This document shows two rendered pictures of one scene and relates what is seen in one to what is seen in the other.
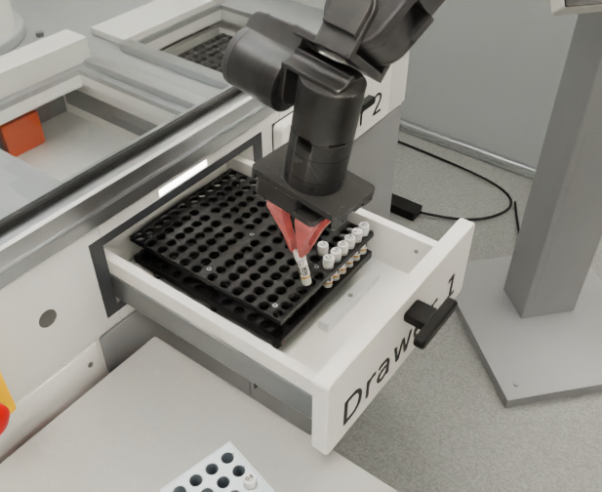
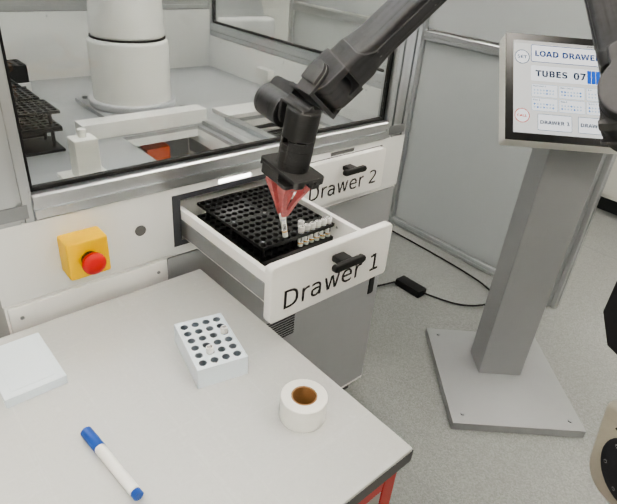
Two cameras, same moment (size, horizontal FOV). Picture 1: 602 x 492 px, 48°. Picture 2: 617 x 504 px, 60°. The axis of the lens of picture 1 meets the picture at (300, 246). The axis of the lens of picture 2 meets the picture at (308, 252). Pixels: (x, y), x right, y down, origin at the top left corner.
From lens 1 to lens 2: 0.37 m
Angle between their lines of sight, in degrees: 13
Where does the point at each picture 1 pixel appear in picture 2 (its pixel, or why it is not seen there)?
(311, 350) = not seen: hidden behind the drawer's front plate
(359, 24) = (316, 78)
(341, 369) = (282, 264)
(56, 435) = (128, 299)
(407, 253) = not seen: hidden behind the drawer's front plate
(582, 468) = (499, 480)
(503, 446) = (442, 453)
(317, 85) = (294, 109)
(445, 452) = not seen: hidden behind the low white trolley
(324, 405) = (269, 283)
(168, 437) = (189, 312)
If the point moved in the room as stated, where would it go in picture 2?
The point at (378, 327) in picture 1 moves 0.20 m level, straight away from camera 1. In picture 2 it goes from (311, 253) to (348, 207)
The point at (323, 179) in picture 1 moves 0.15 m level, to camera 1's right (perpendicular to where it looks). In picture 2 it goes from (293, 163) to (384, 176)
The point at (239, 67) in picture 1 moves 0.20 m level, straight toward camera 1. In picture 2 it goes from (261, 100) to (233, 137)
